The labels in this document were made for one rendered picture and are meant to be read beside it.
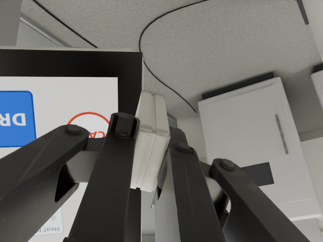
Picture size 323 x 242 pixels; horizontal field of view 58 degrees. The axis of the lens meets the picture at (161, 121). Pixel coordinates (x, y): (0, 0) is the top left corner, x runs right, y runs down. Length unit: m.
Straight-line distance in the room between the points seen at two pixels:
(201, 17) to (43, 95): 1.44
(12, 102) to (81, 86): 0.05
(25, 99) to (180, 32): 1.49
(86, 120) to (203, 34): 1.53
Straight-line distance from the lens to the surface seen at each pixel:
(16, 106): 0.26
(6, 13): 0.52
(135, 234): 0.30
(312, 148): 3.65
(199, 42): 1.79
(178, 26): 1.66
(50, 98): 0.25
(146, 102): 0.16
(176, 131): 0.15
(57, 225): 0.29
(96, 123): 0.25
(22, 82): 0.25
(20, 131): 0.26
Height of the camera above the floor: 1.11
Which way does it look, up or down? 25 degrees down
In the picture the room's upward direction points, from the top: 174 degrees clockwise
